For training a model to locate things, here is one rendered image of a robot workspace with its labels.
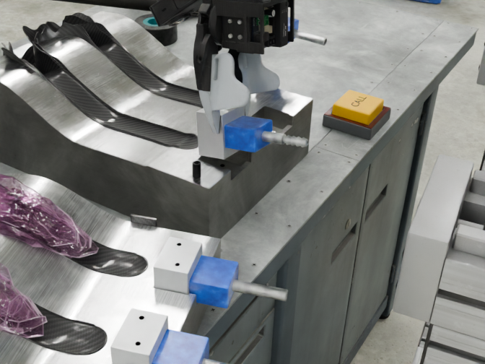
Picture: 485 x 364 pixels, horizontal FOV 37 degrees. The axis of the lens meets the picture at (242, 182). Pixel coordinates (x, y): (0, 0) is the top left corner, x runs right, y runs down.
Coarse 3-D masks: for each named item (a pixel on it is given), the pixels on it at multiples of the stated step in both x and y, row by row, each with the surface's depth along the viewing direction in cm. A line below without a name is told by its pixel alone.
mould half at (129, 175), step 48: (48, 48) 99; (96, 48) 102; (144, 48) 107; (0, 96) 93; (48, 96) 93; (144, 96) 100; (288, 96) 100; (0, 144) 98; (48, 144) 92; (96, 144) 89; (144, 144) 89; (288, 144) 97; (96, 192) 92; (144, 192) 87; (192, 192) 82; (240, 192) 88
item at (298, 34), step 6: (288, 18) 109; (288, 24) 107; (294, 24) 108; (288, 30) 107; (294, 30) 107; (300, 30) 107; (294, 36) 107; (300, 36) 107; (306, 36) 106; (312, 36) 106; (318, 36) 106; (288, 42) 108; (312, 42) 107; (318, 42) 106; (324, 42) 106
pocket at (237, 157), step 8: (240, 152) 89; (248, 152) 88; (208, 160) 88; (216, 160) 90; (224, 160) 91; (232, 160) 90; (240, 160) 89; (248, 160) 88; (224, 168) 89; (232, 168) 89; (240, 168) 87; (232, 176) 86
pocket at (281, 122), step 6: (264, 108) 97; (270, 108) 97; (258, 114) 96; (264, 114) 98; (270, 114) 97; (276, 114) 97; (282, 114) 96; (288, 114) 96; (276, 120) 97; (282, 120) 97; (288, 120) 96; (276, 126) 98; (282, 126) 97; (288, 126) 96; (276, 132) 97; (282, 132) 94
